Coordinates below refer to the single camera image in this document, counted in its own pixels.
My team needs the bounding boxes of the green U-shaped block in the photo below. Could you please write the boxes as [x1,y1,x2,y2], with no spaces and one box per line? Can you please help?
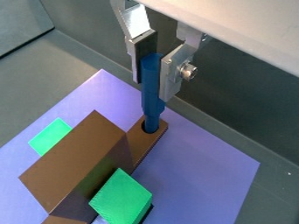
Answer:
[26,117,154,224]

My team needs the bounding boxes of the blue cylindrical peg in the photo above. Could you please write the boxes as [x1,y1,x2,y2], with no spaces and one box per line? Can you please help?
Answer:
[140,53,164,133]

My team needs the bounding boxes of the purple base board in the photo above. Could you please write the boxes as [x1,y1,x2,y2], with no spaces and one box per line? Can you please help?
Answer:
[0,70,259,224]

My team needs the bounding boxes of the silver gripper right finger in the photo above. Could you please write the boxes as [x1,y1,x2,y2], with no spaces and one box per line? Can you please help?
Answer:
[159,24,208,102]

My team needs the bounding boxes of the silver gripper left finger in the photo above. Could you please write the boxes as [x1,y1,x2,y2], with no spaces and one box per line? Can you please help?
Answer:
[109,0,157,83]

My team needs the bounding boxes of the brown L-shaped block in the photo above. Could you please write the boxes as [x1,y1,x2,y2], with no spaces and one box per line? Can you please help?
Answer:
[20,111,168,224]

